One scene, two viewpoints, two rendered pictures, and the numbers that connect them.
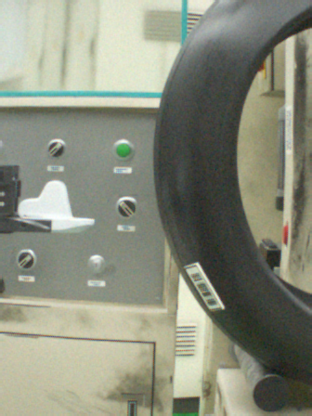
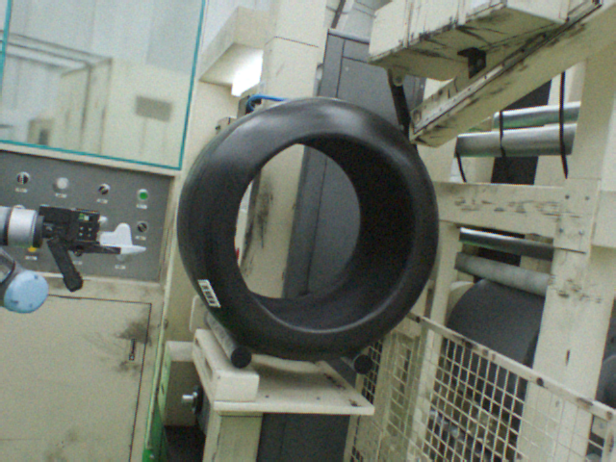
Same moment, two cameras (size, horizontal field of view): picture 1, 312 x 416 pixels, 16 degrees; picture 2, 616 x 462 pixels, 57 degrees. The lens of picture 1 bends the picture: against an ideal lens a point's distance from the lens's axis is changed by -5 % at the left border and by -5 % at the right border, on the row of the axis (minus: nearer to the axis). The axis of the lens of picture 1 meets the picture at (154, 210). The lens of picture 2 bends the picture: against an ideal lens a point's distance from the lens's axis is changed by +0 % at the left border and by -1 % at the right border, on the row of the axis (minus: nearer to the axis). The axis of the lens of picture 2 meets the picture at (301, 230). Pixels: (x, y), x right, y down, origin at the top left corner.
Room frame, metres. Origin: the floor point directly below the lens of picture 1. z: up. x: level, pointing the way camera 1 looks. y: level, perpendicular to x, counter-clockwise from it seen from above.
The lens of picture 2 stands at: (0.10, 0.15, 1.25)
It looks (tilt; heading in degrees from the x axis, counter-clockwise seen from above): 3 degrees down; 342
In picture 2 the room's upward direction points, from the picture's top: 9 degrees clockwise
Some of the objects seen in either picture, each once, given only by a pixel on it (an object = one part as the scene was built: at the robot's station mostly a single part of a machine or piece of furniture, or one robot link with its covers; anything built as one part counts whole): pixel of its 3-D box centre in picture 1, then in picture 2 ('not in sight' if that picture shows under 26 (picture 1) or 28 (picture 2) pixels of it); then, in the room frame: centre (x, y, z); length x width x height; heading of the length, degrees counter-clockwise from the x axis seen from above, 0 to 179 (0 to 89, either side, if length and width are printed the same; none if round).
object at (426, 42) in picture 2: not in sight; (471, 22); (1.29, -0.58, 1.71); 0.61 x 0.25 x 0.15; 0
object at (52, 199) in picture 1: (55, 206); (123, 239); (1.32, 0.12, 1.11); 0.09 x 0.03 x 0.06; 90
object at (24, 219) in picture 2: not in sight; (24, 228); (1.33, 0.30, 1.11); 0.08 x 0.05 x 0.08; 0
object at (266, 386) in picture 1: (258, 367); (226, 335); (1.41, -0.15, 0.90); 0.35 x 0.05 x 0.05; 0
